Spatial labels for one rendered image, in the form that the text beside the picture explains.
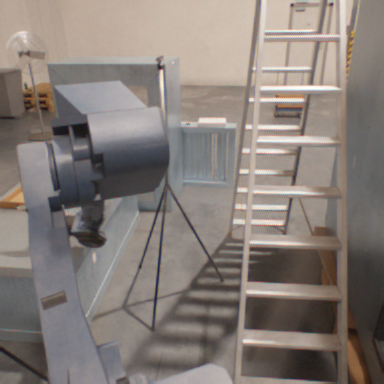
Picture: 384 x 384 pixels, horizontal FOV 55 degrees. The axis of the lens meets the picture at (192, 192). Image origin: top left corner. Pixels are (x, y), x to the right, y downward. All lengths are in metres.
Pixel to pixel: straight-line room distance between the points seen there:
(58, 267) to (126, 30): 10.98
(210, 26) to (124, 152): 10.31
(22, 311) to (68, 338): 1.54
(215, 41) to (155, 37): 1.77
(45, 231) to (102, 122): 0.37
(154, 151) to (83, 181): 0.24
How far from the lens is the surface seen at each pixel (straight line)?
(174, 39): 11.55
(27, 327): 2.82
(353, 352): 2.57
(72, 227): 2.29
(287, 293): 1.78
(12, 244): 2.70
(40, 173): 1.21
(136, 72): 3.69
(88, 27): 12.35
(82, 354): 1.21
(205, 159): 4.61
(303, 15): 11.31
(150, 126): 1.17
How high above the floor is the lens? 2.00
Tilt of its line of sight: 26 degrees down
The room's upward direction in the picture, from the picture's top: 1 degrees counter-clockwise
